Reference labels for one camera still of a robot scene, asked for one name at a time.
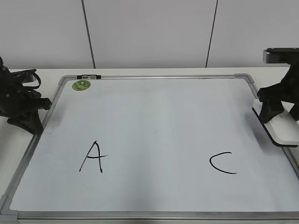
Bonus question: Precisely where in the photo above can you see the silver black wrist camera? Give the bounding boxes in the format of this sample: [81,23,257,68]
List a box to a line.
[263,48,299,65]

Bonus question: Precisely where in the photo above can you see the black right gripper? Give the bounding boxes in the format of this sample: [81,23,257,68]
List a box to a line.
[257,62,299,124]

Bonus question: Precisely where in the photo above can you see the white board eraser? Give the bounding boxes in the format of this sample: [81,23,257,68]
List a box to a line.
[252,99,299,147]

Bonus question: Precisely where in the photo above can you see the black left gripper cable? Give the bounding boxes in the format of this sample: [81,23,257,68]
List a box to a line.
[9,69,42,91]

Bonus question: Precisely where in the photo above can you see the black and silver frame clip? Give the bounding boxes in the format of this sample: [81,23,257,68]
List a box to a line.
[77,75,101,80]

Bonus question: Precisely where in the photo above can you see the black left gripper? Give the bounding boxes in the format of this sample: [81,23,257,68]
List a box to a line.
[0,60,52,134]

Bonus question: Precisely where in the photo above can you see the white board with grey frame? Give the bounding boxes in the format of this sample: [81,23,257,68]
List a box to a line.
[0,74,299,224]

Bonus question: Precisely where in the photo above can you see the round green magnet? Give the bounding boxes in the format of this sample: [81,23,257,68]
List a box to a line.
[72,80,91,91]

